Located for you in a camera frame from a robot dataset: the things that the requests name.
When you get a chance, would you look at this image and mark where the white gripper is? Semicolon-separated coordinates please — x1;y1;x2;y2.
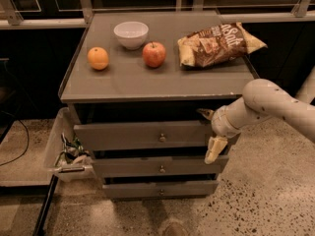
197;105;240;164

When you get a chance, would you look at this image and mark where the grey top drawer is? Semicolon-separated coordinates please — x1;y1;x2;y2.
74;120;214;151

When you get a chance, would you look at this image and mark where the grey drawer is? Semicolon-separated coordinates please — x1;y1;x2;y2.
93;155;228;178
74;120;214;151
102;180;219;199

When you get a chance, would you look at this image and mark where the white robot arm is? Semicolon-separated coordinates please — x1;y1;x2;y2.
198;79;315;164

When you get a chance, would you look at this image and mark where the grey middle drawer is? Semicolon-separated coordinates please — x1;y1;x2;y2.
93;155;228;178

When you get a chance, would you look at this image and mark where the grey bottom drawer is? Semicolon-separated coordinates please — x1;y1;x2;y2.
102;180;219;199

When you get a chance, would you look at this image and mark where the grey drawer cabinet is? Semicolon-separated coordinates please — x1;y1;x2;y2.
59;12;257;186

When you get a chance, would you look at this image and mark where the brown chip bag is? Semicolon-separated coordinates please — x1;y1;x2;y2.
177;23;267;68

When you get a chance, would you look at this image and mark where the red apple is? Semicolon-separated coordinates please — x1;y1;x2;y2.
142;41;166;68

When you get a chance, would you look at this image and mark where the white ceramic bowl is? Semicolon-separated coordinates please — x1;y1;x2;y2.
113;22;149;50

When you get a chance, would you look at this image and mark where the orange fruit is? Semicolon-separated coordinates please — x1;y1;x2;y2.
88;47;109;71

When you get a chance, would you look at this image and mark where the clutter inside plastic bin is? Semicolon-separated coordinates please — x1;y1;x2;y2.
54;134;92;167

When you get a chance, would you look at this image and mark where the black cable on floor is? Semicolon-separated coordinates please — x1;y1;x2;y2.
0;110;32;167

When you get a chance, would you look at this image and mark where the metal railing frame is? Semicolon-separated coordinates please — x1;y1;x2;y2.
0;0;315;29

